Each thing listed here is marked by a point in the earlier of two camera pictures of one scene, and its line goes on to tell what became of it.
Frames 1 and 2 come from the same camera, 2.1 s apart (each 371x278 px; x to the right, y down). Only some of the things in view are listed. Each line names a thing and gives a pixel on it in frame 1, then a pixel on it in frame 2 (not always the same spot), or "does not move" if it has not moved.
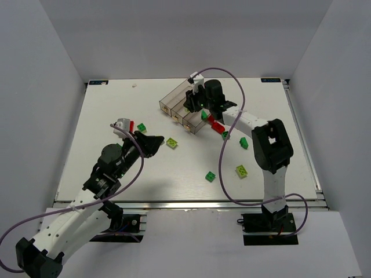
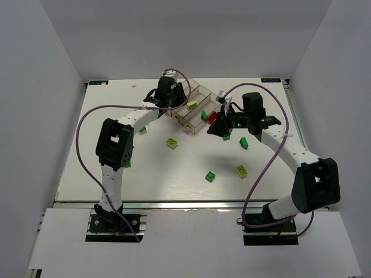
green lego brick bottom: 210,176 does not move
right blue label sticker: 271,80 does not move
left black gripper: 139,142 to 176,94
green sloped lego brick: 203,114 does not move
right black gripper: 192,100 to 226,123
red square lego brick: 211,119 does not move
